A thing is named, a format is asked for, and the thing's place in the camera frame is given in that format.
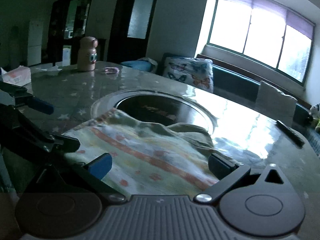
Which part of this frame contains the patterned children's garment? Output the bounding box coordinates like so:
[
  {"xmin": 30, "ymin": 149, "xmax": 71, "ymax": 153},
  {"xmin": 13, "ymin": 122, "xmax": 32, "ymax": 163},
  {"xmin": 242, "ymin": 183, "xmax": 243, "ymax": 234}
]
[{"xmin": 64, "ymin": 109, "xmax": 219, "ymax": 197}]

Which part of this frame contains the tissue pack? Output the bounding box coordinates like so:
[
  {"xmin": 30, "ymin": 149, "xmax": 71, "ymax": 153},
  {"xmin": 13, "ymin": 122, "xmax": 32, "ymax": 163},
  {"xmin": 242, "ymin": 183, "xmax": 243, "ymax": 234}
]
[{"xmin": 1, "ymin": 66, "xmax": 31, "ymax": 87}]

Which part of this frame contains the white refrigerator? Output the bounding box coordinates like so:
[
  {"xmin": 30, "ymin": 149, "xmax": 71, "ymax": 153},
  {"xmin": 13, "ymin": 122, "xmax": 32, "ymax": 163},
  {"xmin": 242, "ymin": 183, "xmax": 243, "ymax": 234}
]
[{"xmin": 27, "ymin": 20, "xmax": 43, "ymax": 67}]

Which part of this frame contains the round induction cooker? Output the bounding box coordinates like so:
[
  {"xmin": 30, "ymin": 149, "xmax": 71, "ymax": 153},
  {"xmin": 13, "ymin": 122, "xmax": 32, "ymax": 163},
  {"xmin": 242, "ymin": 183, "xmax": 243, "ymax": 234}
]
[{"xmin": 91, "ymin": 89, "xmax": 217, "ymax": 134}]

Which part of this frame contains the pink cartoon bottle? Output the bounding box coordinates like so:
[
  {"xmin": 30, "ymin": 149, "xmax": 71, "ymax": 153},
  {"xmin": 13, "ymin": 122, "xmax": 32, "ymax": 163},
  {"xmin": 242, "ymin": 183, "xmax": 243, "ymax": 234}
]
[{"xmin": 77, "ymin": 36, "xmax": 98, "ymax": 72}]

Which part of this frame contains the black remote control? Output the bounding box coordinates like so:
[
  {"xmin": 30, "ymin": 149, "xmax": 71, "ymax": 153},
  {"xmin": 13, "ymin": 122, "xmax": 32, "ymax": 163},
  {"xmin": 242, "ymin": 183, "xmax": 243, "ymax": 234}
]
[{"xmin": 276, "ymin": 120, "xmax": 305, "ymax": 148}]

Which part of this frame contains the plain grey pillow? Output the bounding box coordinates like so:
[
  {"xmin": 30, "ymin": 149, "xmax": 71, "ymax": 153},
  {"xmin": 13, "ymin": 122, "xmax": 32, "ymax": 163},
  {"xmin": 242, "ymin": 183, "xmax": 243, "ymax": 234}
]
[{"xmin": 254, "ymin": 81, "xmax": 297, "ymax": 127}]

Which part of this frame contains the green bench sofa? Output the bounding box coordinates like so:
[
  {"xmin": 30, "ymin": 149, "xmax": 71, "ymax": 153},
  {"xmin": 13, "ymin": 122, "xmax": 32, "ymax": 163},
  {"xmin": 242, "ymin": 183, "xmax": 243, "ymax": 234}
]
[{"xmin": 210, "ymin": 59, "xmax": 319, "ymax": 155}]

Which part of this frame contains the butterfly print pillow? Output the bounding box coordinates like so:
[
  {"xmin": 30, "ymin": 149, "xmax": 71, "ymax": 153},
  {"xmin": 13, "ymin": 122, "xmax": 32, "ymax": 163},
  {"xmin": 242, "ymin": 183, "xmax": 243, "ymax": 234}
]
[{"xmin": 163, "ymin": 56, "xmax": 214, "ymax": 93}]

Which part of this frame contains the black white plush toy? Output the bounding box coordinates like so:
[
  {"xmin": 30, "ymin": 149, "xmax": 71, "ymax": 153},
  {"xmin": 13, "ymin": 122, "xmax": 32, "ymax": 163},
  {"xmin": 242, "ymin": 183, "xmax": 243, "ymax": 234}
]
[{"xmin": 309, "ymin": 103, "xmax": 320, "ymax": 119}]

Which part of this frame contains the blue cushion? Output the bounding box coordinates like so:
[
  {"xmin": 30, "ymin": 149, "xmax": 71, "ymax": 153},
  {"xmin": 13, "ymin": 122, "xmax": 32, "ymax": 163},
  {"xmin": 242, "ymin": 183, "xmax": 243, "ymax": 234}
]
[{"xmin": 121, "ymin": 57, "xmax": 158, "ymax": 73}]

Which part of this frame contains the dark door with glass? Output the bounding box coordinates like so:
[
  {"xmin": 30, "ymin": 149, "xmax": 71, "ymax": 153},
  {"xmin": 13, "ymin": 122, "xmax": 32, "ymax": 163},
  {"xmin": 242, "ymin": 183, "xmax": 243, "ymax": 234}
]
[{"xmin": 106, "ymin": 0, "xmax": 157, "ymax": 63}]

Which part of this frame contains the pink hair tie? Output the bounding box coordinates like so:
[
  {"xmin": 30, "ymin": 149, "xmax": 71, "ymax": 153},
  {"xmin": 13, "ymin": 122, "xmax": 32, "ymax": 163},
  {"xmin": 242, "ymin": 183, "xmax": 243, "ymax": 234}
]
[{"xmin": 102, "ymin": 66, "xmax": 121, "ymax": 75}]

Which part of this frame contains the window with green frame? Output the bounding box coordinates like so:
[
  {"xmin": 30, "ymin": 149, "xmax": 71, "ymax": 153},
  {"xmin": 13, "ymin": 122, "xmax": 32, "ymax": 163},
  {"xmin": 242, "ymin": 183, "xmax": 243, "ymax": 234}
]
[{"xmin": 207, "ymin": 0, "xmax": 315, "ymax": 84}]

